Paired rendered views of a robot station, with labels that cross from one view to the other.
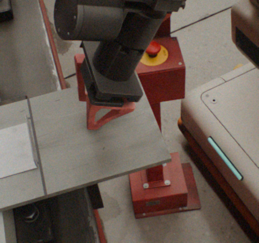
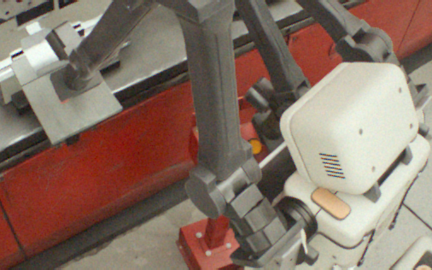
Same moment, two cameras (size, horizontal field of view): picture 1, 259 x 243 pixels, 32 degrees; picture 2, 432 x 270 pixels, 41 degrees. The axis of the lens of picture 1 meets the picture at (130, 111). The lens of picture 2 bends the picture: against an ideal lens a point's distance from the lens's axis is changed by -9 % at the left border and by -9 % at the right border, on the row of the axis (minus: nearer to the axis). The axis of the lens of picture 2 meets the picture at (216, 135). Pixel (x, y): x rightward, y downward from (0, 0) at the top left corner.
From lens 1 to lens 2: 1.01 m
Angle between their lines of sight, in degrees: 33
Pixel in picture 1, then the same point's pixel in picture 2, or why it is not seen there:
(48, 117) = not seen: hidden behind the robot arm
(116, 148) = (55, 112)
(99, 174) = (36, 108)
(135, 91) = (62, 96)
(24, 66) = (156, 50)
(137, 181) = (201, 226)
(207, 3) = not seen: outside the picture
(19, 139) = (55, 61)
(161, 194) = (195, 250)
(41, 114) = not seen: hidden behind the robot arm
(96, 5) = (57, 40)
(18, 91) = (131, 55)
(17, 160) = (41, 65)
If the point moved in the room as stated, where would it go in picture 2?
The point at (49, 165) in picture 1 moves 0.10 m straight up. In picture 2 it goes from (39, 81) to (34, 54)
